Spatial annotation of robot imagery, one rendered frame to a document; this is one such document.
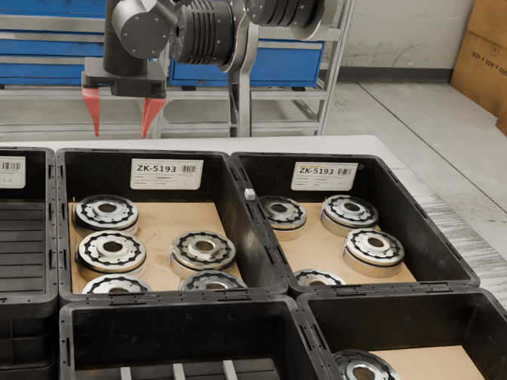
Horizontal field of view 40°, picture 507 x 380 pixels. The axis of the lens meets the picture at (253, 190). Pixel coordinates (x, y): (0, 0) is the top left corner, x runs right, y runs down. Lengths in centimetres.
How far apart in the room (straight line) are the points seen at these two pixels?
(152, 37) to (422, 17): 383
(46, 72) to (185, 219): 184
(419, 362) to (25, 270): 59
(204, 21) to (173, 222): 85
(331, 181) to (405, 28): 327
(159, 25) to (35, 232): 48
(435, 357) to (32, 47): 223
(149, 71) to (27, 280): 36
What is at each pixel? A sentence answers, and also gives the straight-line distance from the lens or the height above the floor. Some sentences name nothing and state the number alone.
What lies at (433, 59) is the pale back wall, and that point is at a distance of 477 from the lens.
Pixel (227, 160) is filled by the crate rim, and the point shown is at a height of 93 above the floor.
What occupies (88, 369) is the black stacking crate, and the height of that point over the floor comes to 83.
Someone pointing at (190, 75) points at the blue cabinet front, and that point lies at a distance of 311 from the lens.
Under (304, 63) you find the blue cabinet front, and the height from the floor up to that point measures 44.
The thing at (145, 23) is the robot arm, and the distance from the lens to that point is 83.
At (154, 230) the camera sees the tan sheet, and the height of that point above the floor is 83.
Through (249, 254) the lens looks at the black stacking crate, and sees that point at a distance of 107.
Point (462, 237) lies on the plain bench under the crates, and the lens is 165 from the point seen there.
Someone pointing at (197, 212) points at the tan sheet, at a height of 83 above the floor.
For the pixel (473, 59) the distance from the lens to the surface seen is 469.
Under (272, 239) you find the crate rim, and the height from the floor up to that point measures 93.
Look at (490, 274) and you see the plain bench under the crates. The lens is 155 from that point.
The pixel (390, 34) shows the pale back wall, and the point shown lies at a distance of 451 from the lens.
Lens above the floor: 150
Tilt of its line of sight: 30 degrees down
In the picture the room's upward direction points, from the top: 10 degrees clockwise
